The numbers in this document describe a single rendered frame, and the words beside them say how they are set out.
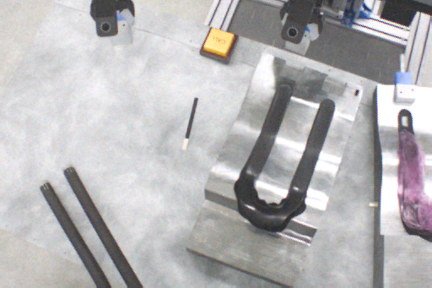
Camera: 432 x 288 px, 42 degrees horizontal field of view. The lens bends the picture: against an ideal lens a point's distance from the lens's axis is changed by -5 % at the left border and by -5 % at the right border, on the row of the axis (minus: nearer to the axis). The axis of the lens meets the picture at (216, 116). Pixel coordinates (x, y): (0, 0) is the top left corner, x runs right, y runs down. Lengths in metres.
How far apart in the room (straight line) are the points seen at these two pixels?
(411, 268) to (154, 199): 0.61
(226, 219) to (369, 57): 1.11
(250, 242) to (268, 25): 1.14
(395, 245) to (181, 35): 0.77
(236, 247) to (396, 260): 0.35
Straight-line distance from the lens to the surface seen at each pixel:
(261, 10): 2.31
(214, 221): 1.34
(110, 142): 1.49
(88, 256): 1.36
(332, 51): 2.24
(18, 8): 2.78
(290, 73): 1.46
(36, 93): 1.60
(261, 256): 1.33
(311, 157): 1.36
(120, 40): 1.46
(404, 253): 1.32
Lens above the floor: 2.17
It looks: 68 degrees down
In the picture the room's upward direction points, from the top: 7 degrees counter-clockwise
